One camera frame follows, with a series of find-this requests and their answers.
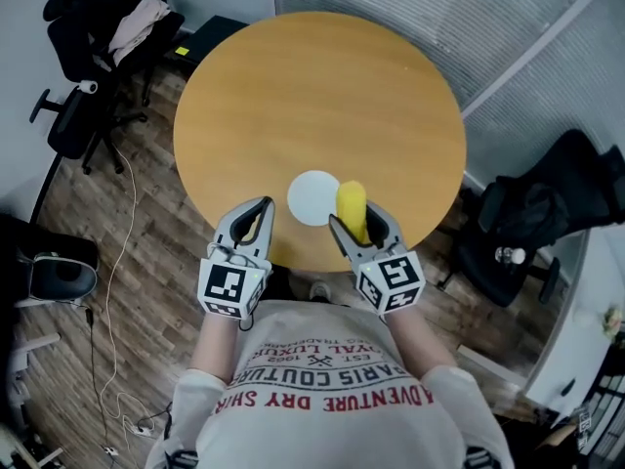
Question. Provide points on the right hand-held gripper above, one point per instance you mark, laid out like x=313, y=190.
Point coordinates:
x=395, y=281

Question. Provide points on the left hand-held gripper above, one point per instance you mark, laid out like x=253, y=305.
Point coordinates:
x=224, y=284

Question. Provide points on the yellow corn cob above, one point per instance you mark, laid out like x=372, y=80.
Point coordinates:
x=352, y=205

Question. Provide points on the white round plate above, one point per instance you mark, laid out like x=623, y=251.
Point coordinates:
x=311, y=198

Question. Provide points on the person's left forearm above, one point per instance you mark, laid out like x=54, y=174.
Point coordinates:
x=217, y=347

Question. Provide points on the person's right forearm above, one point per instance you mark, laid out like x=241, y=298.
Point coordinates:
x=417, y=345

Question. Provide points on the person's shoe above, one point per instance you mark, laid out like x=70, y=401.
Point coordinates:
x=320, y=291

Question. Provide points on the clear bottle white cap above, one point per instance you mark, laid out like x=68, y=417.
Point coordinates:
x=512, y=255

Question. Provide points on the black mesh office chair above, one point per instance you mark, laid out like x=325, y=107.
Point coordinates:
x=537, y=213

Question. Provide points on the person's white printed t-shirt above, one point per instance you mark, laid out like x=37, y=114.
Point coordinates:
x=332, y=408

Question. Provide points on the yellow sticky note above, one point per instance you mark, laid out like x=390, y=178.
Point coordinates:
x=183, y=51

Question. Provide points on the black flat case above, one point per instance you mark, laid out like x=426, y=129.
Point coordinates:
x=215, y=37

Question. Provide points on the black padded device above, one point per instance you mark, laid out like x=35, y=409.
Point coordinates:
x=54, y=267

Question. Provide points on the white power strip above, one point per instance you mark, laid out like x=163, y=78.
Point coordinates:
x=138, y=428

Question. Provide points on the white desk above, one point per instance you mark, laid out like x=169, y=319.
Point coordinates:
x=581, y=320

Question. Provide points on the beige garment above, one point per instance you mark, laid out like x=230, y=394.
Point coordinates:
x=137, y=27

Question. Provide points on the small flower bunch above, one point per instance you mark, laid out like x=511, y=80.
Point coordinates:
x=613, y=323

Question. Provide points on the black office chair with headrest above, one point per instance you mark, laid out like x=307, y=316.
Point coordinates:
x=80, y=32

